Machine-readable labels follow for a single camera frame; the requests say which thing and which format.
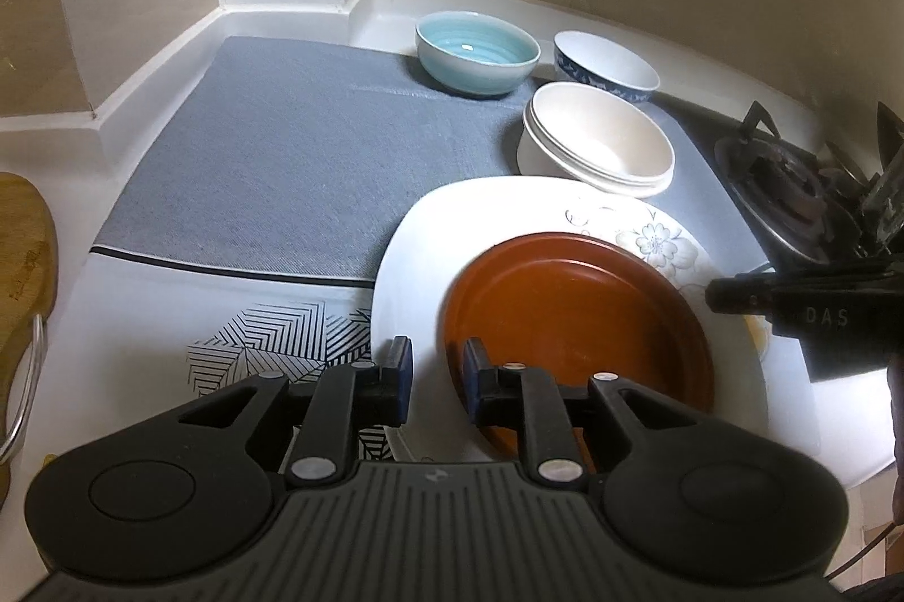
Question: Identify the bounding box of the brown round plate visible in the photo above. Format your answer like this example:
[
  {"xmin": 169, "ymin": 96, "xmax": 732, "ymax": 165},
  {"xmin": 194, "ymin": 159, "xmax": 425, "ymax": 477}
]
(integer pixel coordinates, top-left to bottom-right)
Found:
[{"xmin": 438, "ymin": 231, "xmax": 716, "ymax": 476}]

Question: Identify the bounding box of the wooden cutting board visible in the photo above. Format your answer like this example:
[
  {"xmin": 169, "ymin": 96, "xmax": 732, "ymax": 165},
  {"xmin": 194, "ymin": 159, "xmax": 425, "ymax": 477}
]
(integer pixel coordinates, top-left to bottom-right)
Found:
[{"xmin": 0, "ymin": 172, "xmax": 59, "ymax": 508}]

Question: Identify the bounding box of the white bowl with blue pattern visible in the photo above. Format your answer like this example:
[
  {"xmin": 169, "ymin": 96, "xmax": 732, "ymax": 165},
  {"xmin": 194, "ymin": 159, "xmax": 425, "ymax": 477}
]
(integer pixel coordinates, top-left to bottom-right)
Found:
[{"xmin": 553, "ymin": 30, "xmax": 661, "ymax": 105}]

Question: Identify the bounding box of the grey dish mat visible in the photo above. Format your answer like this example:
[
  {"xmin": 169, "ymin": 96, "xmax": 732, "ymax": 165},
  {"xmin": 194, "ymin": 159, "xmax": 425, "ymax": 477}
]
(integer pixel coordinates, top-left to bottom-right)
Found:
[{"xmin": 88, "ymin": 35, "xmax": 774, "ymax": 462}]

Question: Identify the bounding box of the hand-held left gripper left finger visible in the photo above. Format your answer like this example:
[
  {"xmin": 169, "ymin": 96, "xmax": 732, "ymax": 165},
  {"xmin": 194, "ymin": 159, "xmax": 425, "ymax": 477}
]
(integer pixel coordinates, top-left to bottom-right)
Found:
[{"xmin": 169, "ymin": 335, "xmax": 415, "ymax": 482}]

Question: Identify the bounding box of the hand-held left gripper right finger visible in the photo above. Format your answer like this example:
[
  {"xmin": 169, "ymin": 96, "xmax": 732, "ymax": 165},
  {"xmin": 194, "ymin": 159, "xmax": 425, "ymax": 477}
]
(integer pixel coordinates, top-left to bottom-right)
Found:
[{"xmin": 462, "ymin": 338, "xmax": 714, "ymax": 484}]

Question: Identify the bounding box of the gas stove burner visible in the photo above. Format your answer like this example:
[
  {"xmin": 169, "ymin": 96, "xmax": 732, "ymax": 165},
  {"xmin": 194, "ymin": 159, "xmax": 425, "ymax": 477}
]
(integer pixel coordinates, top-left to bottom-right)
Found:
[{"xmin": 713, "ymin": 100, "xmax": 904, "ymax": 271}]

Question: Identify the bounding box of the light blue bowl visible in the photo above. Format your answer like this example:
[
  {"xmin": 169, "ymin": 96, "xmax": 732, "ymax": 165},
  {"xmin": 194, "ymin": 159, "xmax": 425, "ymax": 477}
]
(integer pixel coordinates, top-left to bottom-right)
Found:
[{"xmin": 414, "ymin": 10, "xmax": 541, "ymax": 98}]

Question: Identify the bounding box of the white floral round plate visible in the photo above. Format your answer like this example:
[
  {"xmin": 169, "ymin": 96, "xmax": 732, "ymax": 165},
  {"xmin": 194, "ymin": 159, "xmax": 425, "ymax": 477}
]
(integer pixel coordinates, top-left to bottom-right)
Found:
[{"xmin": 558, "ymin": 199, "xmax": 771, "ymax": 363}]

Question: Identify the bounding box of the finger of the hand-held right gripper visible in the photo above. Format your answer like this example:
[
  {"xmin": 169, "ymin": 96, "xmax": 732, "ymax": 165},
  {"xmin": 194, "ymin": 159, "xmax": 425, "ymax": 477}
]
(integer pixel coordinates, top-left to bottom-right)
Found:
[{"xmin": 706, "ymin": 270, "xmax": 778, "ymax": 318}]

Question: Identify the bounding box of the large white square plate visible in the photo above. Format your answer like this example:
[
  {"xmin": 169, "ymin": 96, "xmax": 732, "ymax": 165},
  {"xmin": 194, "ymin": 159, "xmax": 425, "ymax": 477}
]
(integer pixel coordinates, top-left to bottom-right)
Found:
[{"xmin": 371, "ymin": 176, "xmax": 771, "ymax": 465}]

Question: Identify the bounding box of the metal wire handle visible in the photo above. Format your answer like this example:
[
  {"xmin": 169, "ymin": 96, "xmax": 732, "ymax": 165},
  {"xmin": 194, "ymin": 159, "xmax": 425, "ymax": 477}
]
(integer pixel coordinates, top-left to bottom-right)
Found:
[{"xmin": 0, "ymin": 312, "xmax": 47, "ymax": 463}]

